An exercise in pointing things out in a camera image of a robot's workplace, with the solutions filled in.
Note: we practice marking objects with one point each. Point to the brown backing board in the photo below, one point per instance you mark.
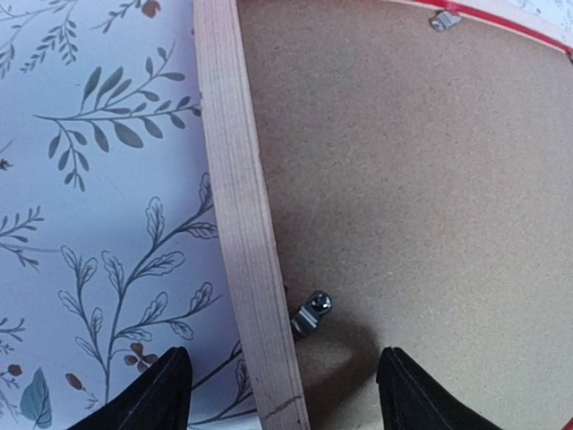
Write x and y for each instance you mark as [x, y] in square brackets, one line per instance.
[425, 201]

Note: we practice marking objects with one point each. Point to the floral patterned table mat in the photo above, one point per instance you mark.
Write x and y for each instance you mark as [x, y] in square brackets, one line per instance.
[109, 244]

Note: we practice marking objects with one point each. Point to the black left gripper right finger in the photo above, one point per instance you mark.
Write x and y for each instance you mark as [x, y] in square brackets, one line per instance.
[412, 399]

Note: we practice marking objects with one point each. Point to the red wooden picture frame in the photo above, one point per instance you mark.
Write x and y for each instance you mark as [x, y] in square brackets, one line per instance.
[242, 224]

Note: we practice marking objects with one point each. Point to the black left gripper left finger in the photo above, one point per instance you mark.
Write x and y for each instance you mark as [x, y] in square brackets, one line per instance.
[160, 398]

